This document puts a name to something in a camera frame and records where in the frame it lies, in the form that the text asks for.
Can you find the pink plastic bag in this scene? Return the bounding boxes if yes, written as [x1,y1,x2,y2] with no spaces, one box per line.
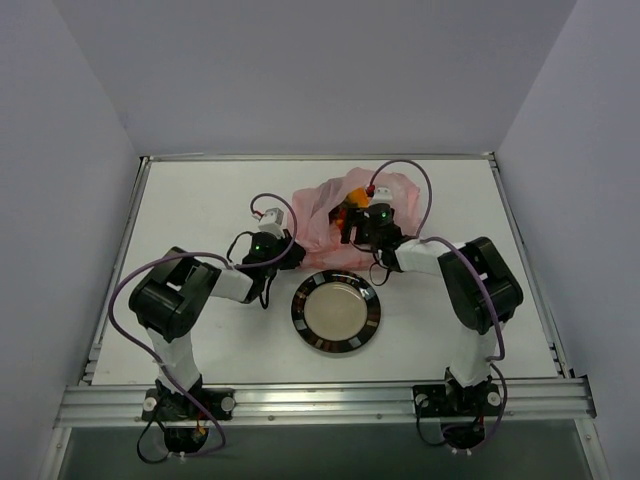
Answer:
[288,167,424,271]

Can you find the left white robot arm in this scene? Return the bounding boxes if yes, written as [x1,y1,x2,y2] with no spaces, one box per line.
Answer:
[128,231,306,419]

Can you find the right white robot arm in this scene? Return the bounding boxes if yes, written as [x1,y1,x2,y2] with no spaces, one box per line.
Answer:
[339,203,524,413]

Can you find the fake fruits in bag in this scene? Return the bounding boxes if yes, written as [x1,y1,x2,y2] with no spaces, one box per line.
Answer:
[328,202,350,230]

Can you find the yellow orange fake fruit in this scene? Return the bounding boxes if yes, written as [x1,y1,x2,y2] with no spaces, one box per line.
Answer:
[344,187,370,208]

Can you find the black rimmed ceramic plate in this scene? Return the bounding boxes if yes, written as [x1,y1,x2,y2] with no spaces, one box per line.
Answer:
[290,270,382,355]

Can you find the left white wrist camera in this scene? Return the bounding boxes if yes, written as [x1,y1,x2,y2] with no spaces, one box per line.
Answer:
[258,207,285,238]

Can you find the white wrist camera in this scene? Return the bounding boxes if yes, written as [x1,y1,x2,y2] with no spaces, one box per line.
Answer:
[258,207,285,238]
[366,185,393,206]

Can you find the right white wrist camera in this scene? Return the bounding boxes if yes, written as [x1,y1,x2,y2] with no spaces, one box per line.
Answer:
[366,185,393,206]

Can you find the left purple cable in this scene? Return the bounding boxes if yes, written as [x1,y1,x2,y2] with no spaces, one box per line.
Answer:
[108,192,301,457]

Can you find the purple cable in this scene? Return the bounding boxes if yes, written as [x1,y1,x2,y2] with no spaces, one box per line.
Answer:
[108,192,301,457]
[369,159,509,449]

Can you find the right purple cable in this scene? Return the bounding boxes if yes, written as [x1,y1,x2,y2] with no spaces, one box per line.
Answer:
[369,159,509,449]

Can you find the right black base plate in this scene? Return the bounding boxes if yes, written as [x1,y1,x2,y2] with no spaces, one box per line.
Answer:
[412,382,503,418]

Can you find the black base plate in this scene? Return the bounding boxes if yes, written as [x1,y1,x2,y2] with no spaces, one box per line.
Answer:
[141,386,236,422]
[412,382,503,418]

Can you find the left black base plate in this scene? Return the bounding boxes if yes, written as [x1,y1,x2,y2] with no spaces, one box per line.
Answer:
[141,386,236,422]

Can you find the aluminium front rail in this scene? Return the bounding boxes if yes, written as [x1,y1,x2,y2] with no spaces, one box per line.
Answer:
[54,378,596,428]

